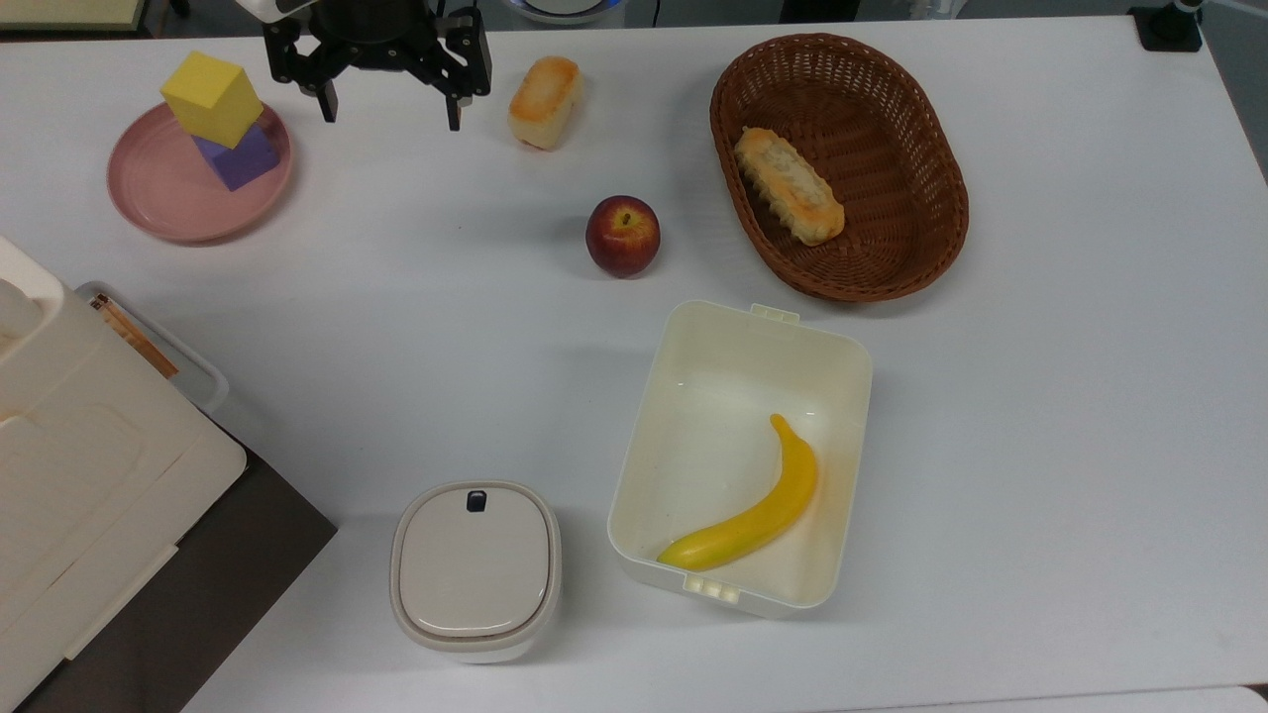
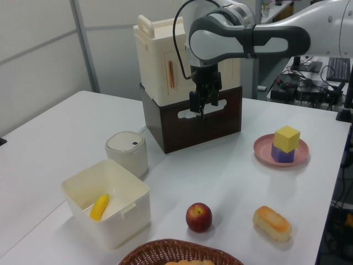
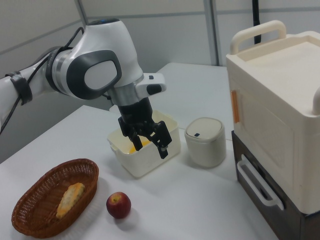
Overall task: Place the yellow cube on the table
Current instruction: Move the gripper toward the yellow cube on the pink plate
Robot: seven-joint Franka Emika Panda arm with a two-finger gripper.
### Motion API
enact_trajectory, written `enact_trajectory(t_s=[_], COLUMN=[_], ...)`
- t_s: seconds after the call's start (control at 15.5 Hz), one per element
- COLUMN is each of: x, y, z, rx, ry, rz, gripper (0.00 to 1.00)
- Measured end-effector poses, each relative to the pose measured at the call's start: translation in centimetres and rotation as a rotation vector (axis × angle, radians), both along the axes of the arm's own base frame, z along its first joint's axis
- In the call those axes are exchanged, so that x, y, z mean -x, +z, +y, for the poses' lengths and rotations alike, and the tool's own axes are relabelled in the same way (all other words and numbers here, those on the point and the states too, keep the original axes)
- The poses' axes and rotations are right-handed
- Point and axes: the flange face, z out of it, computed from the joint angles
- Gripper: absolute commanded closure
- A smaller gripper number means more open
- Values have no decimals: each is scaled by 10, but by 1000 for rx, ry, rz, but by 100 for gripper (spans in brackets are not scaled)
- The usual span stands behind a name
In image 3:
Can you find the yellow toy banana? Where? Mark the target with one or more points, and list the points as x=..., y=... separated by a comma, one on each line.
x=132, y=150

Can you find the black pole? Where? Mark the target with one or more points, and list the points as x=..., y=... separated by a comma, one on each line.
x=257, y=22

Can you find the white plastic lid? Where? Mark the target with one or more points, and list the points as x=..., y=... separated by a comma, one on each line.
x=275, y=100

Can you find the white plastic storage container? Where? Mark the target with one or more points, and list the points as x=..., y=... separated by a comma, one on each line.
x=150, y=165

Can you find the dark brown drawer unit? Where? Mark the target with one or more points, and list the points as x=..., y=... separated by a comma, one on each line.
x=287, y=220

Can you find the red apple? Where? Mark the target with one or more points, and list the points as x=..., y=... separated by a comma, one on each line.
x=118, y=206

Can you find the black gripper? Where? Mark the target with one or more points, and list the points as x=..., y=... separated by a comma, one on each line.
x=136, y=110

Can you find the brown wicker basket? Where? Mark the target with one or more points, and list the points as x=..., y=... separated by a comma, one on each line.
x=37, y=200

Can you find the small white lidded bin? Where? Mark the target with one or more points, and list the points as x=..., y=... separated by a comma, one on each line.
x=205, y=147

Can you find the yellow cube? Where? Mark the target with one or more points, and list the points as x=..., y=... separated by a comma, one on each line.
x=145, y=143

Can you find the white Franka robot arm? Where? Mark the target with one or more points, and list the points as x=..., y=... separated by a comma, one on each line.
x=105, y=50

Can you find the long toy bread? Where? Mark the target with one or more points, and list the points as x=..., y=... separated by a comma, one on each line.
x=70, y=200

